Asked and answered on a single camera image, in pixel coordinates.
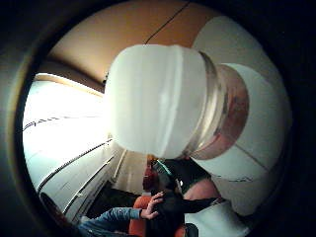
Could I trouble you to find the clear bottle with white cap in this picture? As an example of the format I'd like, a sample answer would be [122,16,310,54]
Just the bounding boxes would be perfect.
[104,43,293,181]

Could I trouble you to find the orange chair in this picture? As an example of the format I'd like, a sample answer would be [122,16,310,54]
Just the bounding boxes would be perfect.
[127,195,186,237]

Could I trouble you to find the black ceiling cable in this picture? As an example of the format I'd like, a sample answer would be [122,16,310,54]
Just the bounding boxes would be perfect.
[143,1,192,45]

